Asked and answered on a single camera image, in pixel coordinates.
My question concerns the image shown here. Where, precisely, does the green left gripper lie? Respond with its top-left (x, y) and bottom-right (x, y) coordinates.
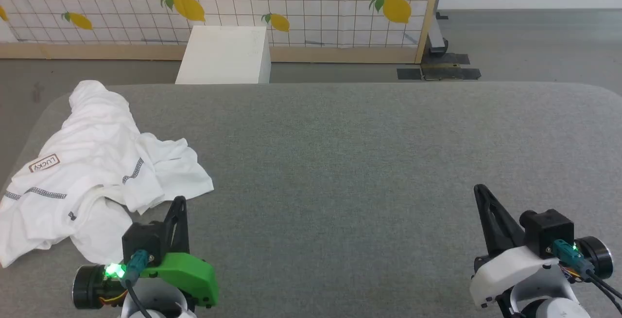
top-left (140, 196), bottom-right (220, 307)

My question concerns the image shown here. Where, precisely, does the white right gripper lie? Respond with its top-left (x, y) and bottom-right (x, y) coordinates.
top-left (469, 184), bottom-right (560, 308)

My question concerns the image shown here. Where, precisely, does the white long-sleeve shirt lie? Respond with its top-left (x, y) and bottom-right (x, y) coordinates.
top-left (0, 80), bottom-right (215, 268)

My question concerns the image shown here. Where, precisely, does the black floor tape patch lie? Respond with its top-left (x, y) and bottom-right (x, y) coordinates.
top-left (397, 67), bottom-right (482, 82)

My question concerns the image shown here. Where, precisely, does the white box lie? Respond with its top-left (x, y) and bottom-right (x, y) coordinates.
top-left (175, 25), bottom-right (272, 85)

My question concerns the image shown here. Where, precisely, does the grey metal stand foot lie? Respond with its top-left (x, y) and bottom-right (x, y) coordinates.
top-left (427, 12), bottom-right (450, 56)

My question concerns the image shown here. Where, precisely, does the lemon-print grid partition screen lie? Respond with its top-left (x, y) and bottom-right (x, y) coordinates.
top-left (0, 0), bottom-right (446, 65)

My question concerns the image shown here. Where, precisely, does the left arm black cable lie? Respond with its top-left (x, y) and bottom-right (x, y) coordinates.
top-left (124, 250), bottom-right (152, 318)

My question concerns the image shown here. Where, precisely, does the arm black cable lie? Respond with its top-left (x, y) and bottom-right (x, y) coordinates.
top-left (552, 240), bottom-right (622, 311)
top-left (124, 250), bottom-right (152, 318)

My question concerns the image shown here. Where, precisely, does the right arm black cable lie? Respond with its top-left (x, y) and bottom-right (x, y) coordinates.
top-left (552, 240), bottom-right (622, 311)

